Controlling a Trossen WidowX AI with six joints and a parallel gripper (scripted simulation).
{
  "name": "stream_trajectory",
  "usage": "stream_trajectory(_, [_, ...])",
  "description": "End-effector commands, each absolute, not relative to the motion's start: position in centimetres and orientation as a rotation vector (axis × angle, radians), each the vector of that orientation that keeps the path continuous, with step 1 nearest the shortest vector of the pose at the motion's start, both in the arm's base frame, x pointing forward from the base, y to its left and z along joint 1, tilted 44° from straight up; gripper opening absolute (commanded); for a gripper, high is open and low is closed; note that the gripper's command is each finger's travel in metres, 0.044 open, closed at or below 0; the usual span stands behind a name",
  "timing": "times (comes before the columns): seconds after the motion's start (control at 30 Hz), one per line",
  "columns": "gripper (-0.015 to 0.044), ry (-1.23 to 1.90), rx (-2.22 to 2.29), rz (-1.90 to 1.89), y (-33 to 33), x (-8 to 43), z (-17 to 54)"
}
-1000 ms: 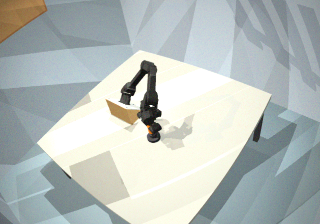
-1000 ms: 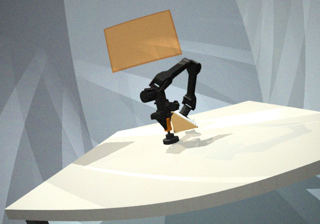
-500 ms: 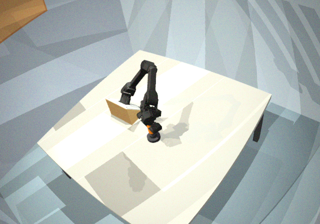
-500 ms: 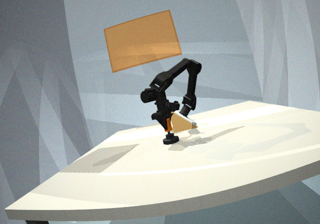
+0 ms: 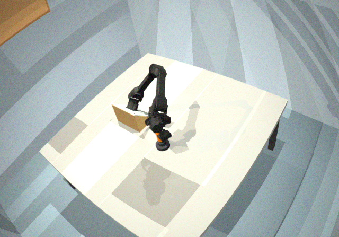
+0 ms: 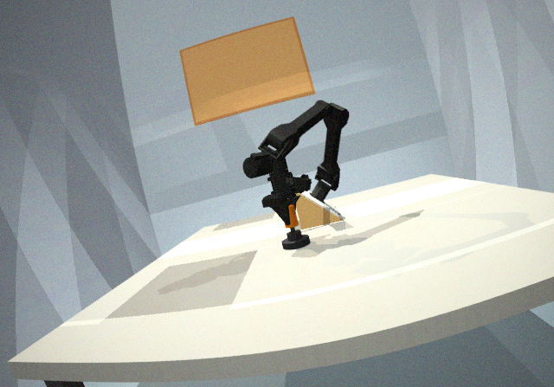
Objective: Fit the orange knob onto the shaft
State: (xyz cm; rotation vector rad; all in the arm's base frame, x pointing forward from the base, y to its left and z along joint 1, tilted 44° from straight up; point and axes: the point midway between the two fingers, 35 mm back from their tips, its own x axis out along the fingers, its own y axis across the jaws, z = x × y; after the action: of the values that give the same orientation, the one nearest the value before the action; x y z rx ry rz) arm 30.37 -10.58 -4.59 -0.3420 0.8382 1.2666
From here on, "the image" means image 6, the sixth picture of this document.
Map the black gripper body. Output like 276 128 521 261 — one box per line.
261 169 304 208

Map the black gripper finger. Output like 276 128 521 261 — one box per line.
270 201 292 226
287 196 300 211

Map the orange knob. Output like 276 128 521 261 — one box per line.
285 205 299 228

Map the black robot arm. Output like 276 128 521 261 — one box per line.
242 100 349 204

